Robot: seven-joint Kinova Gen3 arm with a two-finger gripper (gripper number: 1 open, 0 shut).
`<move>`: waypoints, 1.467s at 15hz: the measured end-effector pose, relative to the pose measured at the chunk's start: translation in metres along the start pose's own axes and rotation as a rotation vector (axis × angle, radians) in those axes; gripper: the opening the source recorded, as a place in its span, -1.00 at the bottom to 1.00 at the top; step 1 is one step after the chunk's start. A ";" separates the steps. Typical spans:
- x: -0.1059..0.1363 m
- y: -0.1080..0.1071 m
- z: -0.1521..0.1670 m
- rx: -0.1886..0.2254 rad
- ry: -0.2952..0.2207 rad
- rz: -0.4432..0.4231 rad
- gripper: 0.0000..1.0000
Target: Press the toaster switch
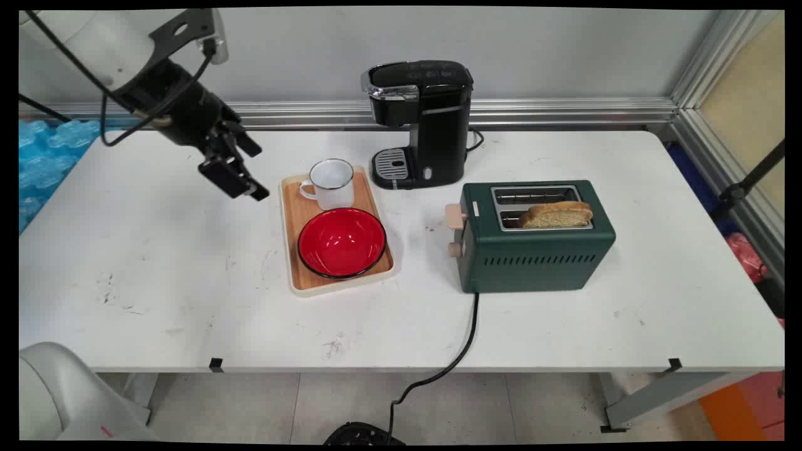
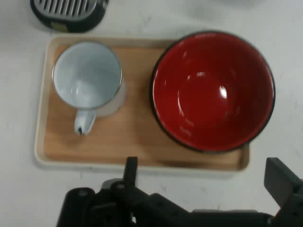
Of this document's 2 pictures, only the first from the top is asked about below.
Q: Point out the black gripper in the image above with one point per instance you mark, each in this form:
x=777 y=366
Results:
x=182 y=106

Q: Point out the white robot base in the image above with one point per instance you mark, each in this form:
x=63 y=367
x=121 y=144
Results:
x=59 y=398

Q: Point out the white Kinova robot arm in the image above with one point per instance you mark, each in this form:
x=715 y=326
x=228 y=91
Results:
x=88 y=39

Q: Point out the wooden serving tray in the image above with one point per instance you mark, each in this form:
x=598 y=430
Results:
x=306 y=216

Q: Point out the white enamel mug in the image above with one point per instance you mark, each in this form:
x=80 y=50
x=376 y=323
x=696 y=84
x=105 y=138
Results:
x=329 y=183

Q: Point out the red bowl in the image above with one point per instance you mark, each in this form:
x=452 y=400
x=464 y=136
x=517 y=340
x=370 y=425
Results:
x=341 y=242

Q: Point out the black coffee machine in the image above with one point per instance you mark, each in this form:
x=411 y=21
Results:
x=421 y=122

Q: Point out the blue bubble wrap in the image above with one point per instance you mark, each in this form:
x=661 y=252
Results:
x=47 y=156

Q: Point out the black table edge clip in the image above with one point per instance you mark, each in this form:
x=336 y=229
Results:
x=674 y=364
x=215 y=364

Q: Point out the black round floor object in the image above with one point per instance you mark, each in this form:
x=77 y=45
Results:
x=360 y=434

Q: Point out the green toaster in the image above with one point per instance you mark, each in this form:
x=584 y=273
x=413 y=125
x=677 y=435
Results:
x=532 y=250

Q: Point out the bread slice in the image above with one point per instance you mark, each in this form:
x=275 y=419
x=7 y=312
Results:
x=556 y=214

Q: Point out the grey table leg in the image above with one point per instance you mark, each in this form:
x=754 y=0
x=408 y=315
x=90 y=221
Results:
x=664 y=396

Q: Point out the black tripod leg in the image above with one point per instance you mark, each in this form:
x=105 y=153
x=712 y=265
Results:
x=749 y=181

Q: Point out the red plastic bag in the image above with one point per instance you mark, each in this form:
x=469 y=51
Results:
x=745 y=257

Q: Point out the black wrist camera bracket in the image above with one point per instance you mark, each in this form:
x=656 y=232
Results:
x=188 y=31

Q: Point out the aluminium frame rail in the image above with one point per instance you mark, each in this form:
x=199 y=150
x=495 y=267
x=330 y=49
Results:
x=564 y=113

